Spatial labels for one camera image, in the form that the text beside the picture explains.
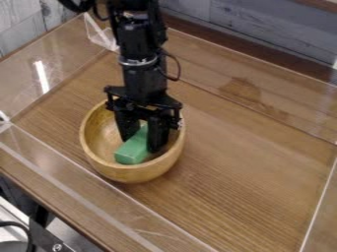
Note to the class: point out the green rectangular block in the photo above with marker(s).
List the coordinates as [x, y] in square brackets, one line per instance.
[133, 151]

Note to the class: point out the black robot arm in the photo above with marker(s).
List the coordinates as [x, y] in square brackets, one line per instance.
[140, 31]

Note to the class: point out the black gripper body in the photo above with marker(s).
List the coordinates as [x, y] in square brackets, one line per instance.
[144, 93]

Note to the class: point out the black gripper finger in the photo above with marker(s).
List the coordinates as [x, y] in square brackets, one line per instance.
[159, 132]
[128, 124]

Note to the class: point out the black metal table frame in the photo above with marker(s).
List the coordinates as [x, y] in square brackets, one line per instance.
[40, 237]

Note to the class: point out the brown wooden bowl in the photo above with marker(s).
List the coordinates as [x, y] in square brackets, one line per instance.
[100, 138]

